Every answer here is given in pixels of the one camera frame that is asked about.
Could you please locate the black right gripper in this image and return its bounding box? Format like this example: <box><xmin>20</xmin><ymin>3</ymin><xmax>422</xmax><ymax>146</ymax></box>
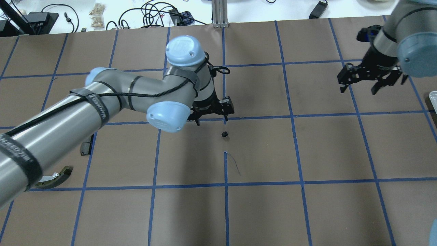
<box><xmin>337</xmin><ymin>26</ymin><xmax>409</xmax><ymax>95</ymax></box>

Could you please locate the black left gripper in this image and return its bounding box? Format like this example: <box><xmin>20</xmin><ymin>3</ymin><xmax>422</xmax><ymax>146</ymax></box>
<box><xmin>187</xmin><ymin>90</ymin><xmax>235</xmax><ymax>126</ymax></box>

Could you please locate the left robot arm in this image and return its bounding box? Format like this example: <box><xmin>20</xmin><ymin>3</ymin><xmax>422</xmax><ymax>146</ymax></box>
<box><xmin>0</xmin><ymin>35</ymin><xmax>235</xmax><ymax>207</ymax></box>

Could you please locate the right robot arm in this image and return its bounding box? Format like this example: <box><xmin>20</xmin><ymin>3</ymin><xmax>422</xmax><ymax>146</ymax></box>
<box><xmin>337</xmin><ymin>0</ymin><xmax>437</xmax><ymax>95</ymax></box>

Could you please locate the silver ribbed metal tray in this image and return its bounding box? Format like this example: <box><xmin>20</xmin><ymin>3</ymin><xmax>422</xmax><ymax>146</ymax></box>
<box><xmin>428</xmin><ymin>91</ymin><xmax>437</xmax><ymax>112</ymax></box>

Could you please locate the black power adapter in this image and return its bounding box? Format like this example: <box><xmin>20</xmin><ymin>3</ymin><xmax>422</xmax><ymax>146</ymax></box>
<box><xmin>308</xmin><ymin>0</ymin><xmax>328</xmax><ymax>19</ymax></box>

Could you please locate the black brake pad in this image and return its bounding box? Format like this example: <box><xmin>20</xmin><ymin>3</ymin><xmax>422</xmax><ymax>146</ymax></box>
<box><xmin>80</xmin><ymin>134</ymin><xmax>95</xmax><ymax>156</ymax></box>

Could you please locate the green brake shoe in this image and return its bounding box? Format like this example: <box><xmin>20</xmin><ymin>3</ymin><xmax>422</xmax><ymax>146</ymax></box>
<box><xmin>34</xmin><ymin>166</ymin><xmax>73</xmax><ymax>189</ymax></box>

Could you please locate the aluminium frame post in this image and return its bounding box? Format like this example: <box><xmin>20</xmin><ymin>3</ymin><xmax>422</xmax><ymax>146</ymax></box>
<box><xmin>211</xmin><ymin>0</ymin><xmax>229</xmax><ymax>28</ymax></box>

